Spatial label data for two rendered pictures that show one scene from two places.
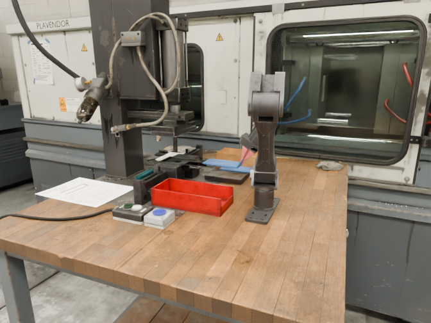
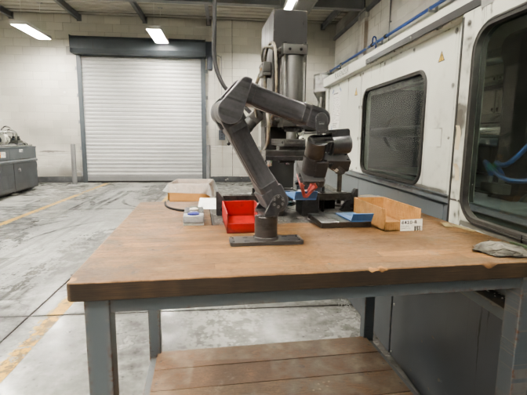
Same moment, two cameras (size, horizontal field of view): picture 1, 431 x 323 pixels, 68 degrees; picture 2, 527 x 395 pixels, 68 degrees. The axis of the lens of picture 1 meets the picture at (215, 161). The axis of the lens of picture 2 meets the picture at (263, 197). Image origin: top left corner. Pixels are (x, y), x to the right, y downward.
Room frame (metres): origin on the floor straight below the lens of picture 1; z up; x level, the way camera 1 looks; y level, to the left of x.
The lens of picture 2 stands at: (0.39, -1.04, 1.18)
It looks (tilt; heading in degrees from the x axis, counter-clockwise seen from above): 9 degrees down; 58
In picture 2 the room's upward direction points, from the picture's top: straight up
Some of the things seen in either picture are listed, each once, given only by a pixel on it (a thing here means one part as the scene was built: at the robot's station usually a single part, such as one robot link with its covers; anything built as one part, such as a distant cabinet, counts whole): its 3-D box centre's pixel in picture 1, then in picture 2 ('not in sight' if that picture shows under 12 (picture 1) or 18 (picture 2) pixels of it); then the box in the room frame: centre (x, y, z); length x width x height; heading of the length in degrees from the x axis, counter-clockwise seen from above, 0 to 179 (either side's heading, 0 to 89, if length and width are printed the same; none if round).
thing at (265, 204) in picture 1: (263, 198); (266, 228); (0.94, -0.15, 0.94); 0.20 x 0.07 x 0.08; 158
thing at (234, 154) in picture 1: (245, 160); (385, 213); (1.43, -0.14, 0.93); 0.25 x 0.13 x 0.08; 68
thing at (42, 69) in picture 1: (40, 61); (335, 110); (2.48, 1.30, 1.41); 0.25 x 0.01 x 0.33; 64
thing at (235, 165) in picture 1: (224, 159); (300, 192); (1.15, -0.04, 1.01); 0.15 x 0.07 x 0.03; 68
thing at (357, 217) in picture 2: (238, 166); (354, 213); (1.33, -0.10, 0.93); 0.15 x 0.07 x 0.03; 69
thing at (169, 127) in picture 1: (157, 100); (283, 128); (1.26, 0.23, 1.22); 0.26 x 0.18 x 0.30; 68
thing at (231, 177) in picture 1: (229, 173); (337, 219); (1.29, -0.06, 0.91); 0.17 x 0.16 x 0.02; 158
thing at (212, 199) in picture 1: (192, 195); (241, 215); (1.00, 0.08, 0.93); 0.25 x 0.12 x 0.06; 68
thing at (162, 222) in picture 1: (160, 222); (194, 222); (0.86, 0.17, 0.90); 0.07 x 0.07 x 0.06; 68
